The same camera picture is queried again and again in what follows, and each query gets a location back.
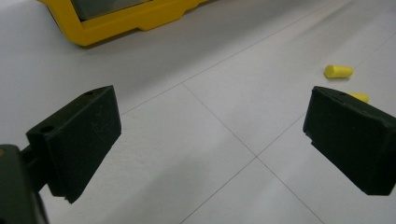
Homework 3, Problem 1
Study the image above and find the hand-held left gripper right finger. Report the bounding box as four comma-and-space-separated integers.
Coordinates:
303, 86, 396, 197

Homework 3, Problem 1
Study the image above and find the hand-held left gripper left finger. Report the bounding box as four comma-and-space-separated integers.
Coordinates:
19, 85, 122, 204

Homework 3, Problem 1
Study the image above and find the yellow foam earplug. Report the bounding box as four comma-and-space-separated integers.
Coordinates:
323, 63, 355, 79
347, 91, 370, 104

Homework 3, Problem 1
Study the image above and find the yellow plastic storage box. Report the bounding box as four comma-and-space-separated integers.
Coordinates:
37, 0, 209, 48

